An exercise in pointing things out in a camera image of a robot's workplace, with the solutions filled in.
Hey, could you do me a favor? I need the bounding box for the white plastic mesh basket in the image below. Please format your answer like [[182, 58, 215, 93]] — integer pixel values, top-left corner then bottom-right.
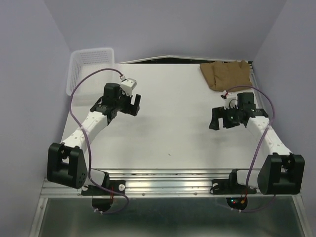
[[66, 47, 115, 99]]

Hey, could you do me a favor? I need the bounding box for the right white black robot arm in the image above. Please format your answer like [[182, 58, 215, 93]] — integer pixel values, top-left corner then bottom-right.
[[209, 91, 305, 195]]

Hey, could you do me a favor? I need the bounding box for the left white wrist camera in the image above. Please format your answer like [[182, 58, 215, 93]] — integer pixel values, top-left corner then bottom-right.
[[120, 78, 137, 97]]

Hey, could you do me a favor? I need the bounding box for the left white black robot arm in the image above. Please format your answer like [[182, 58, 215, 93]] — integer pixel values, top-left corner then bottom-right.
[[46, 79, 141, 196]]

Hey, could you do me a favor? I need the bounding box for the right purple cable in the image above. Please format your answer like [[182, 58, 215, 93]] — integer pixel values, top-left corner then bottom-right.
[[223, 85, 277, 213]]

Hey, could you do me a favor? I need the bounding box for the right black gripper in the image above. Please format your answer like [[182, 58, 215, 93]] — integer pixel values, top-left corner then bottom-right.
[[208, 104, 242, 130]]

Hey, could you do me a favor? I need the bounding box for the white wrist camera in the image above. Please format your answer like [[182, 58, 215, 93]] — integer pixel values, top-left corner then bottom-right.
[[120, 78, 137, 97], [221, 90, 237, 109]]

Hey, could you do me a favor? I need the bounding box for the brown fabric skirt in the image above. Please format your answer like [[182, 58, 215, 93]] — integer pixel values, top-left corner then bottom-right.
[[199, 60, 252, 92]]

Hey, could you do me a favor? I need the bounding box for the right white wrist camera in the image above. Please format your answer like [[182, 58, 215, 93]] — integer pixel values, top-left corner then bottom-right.
[[221, 90, 237, 109]]

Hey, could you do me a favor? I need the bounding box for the purple cable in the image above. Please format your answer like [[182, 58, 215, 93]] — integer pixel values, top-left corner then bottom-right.
[[223, 85, 277, 213], [69, 68, 130, 215]]

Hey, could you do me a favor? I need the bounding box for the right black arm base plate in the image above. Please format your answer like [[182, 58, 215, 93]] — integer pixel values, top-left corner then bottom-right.
[[209, 179, 259, 212]]

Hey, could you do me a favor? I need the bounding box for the aluminium frame rail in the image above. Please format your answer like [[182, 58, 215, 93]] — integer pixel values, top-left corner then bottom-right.
[[29, 59, 307, 237]]

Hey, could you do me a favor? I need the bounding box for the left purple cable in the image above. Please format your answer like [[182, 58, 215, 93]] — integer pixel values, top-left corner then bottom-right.
[[69, 68, 130, 215]]

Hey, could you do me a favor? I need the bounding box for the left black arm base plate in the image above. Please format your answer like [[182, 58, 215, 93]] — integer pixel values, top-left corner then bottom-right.
[[81, 180, 129, 215]]

